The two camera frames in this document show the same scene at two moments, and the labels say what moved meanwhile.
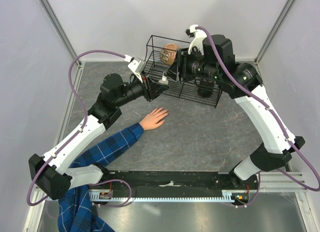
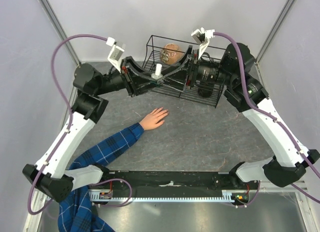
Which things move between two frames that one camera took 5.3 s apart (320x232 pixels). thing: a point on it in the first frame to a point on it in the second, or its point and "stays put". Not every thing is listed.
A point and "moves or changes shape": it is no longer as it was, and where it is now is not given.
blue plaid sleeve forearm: x=76 y=212 stays put
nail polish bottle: x=164 y=81 moves or changes shape
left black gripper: x=152 y=89 to x=129 y=67
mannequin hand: x=154 y=119 stays put
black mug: x=205 y=86 stays put
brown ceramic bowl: x=167 y=54 stays put
